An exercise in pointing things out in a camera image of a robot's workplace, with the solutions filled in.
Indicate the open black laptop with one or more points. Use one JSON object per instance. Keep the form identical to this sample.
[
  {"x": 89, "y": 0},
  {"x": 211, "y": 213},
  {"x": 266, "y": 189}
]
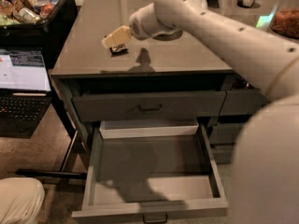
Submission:
[{"x": 24, "y": 91}]

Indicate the person's knee beige trousers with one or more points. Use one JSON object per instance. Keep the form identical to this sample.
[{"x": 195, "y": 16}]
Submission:
[{"x": 21, "y": 199}]

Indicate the open grey middle drawer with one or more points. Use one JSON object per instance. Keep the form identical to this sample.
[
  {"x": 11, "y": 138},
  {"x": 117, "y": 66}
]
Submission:
[{"x": 151, "y": 180}]

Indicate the bowl of brown snacks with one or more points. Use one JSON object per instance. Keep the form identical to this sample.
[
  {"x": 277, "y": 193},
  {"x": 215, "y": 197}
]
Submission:
[{"x": 286, "y": 22}]

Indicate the grey top drawer front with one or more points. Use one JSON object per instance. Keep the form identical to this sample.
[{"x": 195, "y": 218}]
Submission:
[{"x": 149, "y": 105}]

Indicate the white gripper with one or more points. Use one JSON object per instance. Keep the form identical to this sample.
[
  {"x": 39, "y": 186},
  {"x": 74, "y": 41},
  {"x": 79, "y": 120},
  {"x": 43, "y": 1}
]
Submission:
[{"x": 139, "y": 26}]

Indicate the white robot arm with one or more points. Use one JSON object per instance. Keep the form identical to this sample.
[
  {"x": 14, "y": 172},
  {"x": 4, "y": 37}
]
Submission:
[{"x": 265, "y": 160}]

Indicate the right bottom grey drawer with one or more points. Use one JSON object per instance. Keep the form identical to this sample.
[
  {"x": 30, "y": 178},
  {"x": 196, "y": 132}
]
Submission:
[{"x": 223, "y": 153}]

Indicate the right middle grey drawer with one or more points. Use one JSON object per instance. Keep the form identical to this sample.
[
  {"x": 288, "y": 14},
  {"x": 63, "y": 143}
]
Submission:
[{"x": 224, "y": 133}]

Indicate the white paper bowl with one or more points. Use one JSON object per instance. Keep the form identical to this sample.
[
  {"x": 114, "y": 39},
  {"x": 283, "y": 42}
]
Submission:
[{"x": 172, "y": 35}]

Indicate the black bin of snacks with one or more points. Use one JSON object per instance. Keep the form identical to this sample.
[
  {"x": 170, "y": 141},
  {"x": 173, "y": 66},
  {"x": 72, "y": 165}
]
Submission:
[{"x": 37, "y": 24}]

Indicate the right top grey drawer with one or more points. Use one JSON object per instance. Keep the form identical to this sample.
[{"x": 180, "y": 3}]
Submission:
[{"x": 242, "y": 102}]

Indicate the black rxbar chocolate wrapper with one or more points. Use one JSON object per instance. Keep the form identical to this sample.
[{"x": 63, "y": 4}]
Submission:
[{"x": 119, "y": 49}]

